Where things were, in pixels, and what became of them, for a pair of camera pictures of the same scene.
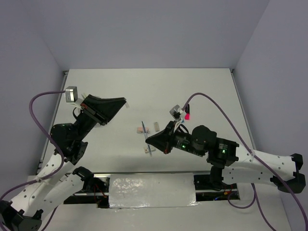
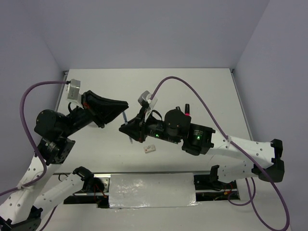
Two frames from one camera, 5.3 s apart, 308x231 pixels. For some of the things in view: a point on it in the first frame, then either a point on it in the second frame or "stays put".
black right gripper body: [176, 136] to [151, 125]
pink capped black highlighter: [187, 110] stays put
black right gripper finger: [161, 140] to [134, 129]
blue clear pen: [146, 136] to [126, 122]
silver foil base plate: [152, 190] stays put
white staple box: [147, 150] stays put
